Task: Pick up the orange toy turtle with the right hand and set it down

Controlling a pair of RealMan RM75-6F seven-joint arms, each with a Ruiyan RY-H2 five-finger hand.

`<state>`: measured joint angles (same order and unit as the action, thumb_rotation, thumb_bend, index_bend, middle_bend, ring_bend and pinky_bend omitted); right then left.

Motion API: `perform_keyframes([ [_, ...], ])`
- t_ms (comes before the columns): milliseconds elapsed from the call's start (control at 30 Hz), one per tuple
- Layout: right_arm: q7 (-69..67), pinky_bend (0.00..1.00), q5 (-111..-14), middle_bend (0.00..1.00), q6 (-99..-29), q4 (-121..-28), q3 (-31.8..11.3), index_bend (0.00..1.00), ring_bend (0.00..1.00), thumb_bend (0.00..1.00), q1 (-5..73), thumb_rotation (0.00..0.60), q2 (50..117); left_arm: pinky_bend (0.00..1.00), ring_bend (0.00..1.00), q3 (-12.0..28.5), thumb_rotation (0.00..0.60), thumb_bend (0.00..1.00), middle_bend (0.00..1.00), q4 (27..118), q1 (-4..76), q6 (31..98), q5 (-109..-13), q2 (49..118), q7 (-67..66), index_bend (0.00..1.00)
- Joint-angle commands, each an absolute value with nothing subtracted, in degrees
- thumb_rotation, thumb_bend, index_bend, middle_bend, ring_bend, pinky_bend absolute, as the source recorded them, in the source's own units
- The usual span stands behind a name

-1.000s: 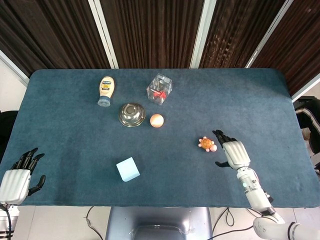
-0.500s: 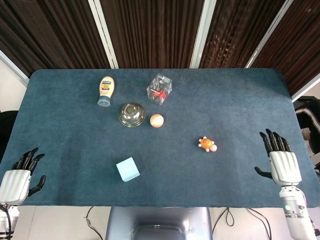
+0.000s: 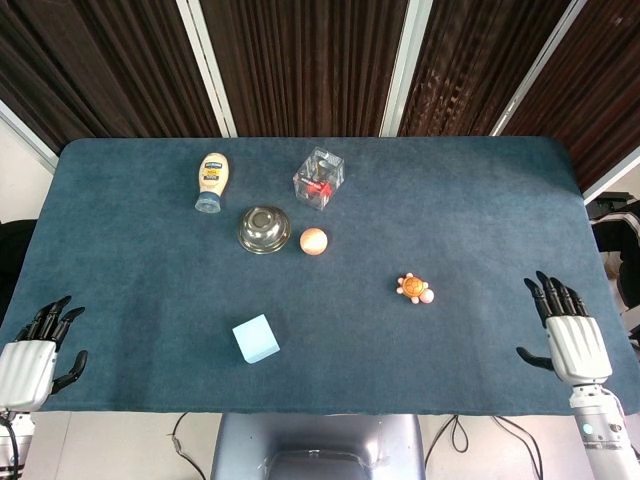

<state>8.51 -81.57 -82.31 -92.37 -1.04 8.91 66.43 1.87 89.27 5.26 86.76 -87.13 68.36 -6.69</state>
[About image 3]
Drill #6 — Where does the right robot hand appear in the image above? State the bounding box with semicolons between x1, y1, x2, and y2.
515;270;614;389

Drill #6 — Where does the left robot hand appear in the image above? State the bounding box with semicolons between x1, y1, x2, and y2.
0;295;89;412

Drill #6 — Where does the orange toy turtle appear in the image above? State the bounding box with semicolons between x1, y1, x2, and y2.
395;272;436;305

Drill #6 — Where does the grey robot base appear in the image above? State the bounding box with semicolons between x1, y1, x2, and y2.
209;413;427;480

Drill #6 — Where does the mayonnaise squeeze bottle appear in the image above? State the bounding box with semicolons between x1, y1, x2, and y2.
193;152;234;215

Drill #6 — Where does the black chair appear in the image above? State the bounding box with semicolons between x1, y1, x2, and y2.
0;219;35;321

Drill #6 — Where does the black white jacket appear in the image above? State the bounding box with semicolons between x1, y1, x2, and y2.
585;192;640;346

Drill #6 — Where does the light blue foam cube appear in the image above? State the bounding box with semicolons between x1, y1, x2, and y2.
231;313;281;365

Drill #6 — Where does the blue table cloth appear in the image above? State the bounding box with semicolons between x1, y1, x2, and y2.
0;136;640;417

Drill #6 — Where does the steel bowl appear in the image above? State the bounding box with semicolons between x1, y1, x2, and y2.
236;206;292;255

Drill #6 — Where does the wooden ball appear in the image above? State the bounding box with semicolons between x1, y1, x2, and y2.
299;227;330;257

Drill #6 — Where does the clear plastic box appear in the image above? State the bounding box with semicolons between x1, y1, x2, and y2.
292;145;348;212

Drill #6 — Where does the black cable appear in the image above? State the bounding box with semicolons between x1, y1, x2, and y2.
171;411;212;480
424;414;470;466

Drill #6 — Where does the white partition post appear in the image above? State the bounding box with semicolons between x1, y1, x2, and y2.
488;0;587;137
0;99;59;171
378;0;434;138
175;0;238;138

